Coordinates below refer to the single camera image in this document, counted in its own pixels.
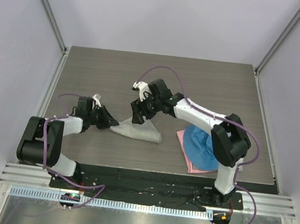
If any grey folded cloth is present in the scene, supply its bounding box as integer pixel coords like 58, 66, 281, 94
237, 161, 243, 172

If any blue cloth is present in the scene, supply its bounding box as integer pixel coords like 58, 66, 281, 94
183, 125, 219, 171

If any aluminium front rail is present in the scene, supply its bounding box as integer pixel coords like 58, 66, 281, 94
0, 163, 296, 219

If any pink cloth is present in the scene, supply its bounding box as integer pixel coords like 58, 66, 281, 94
177, 128, 219, 174

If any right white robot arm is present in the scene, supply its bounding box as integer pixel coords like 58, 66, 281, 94
131, 78, 251, 207

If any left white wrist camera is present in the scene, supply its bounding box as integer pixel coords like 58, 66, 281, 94
92, 93, 101, 108

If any aluminium frame post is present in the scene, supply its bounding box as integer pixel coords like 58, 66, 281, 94
254, 7, 300, 76
39, 0, 67, 54

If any white slotted cable duct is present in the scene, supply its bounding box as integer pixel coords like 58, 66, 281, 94
9, 186, 213, 220

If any left aluminium frame post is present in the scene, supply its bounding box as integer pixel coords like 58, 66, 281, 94
39, 0, 67, 54

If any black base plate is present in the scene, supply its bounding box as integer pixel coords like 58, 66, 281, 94
48, 157, 248, 217

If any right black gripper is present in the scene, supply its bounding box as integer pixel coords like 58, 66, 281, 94
128, 91, 162, 128

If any grey cloth napkin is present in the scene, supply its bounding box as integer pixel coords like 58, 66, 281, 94
110, 118, 162, 143

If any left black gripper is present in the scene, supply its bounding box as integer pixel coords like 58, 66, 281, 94
86, 103, 120, 132

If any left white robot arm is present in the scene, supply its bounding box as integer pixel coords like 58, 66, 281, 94
16, 94, 119, 189

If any right aluminium frame post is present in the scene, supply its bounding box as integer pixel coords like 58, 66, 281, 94
254, 7, 300, 76

